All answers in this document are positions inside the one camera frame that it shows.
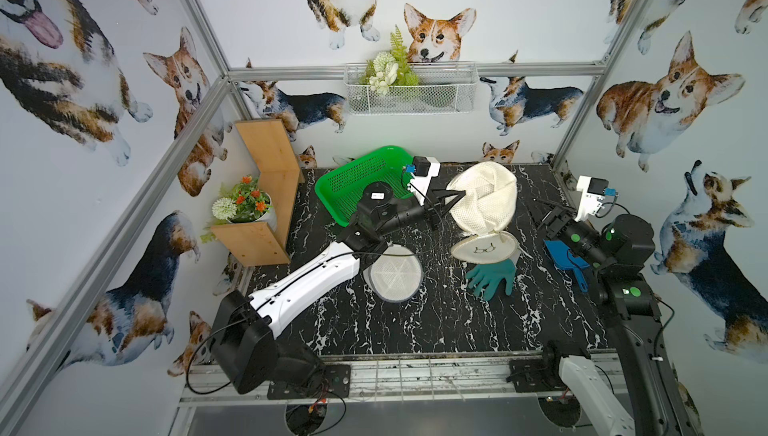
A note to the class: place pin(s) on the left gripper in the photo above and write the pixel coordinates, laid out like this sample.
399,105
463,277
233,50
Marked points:
432,211

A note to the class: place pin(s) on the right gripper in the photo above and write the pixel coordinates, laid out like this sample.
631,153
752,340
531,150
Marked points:
553,223

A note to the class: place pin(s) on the cream mesh laundry bag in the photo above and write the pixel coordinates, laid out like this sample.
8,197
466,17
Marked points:
484,213

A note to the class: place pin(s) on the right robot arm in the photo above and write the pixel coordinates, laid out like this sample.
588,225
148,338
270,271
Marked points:
629,309

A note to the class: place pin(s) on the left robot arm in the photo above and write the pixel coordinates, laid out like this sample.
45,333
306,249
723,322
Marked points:
243,339

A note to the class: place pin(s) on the green rubber glove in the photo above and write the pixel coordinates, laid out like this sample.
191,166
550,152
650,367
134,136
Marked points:
484,279

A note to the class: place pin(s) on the green plastic basket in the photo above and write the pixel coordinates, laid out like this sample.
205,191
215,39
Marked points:
342,188

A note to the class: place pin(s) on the white flower fern bouquet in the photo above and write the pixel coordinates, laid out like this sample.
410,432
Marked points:
390,70

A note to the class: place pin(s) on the wooden shelf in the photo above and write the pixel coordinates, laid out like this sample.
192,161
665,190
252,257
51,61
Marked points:
254,243

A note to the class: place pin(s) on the potted flower plant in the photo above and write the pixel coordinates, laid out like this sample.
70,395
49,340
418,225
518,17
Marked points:
244,202

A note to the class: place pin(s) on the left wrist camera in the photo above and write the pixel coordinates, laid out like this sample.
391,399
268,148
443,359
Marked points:
421,170

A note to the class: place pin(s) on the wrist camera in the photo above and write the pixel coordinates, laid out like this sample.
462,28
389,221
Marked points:
593,191
421,170

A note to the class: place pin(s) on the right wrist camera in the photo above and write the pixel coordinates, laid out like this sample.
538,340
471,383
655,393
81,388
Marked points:
593,191

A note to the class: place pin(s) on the white wire wall basket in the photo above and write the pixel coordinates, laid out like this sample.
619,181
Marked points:
432,89

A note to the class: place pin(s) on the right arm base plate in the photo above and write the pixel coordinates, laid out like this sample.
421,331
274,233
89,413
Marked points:
533,375

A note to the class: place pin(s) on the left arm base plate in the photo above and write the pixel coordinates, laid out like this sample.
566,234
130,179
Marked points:
334,378

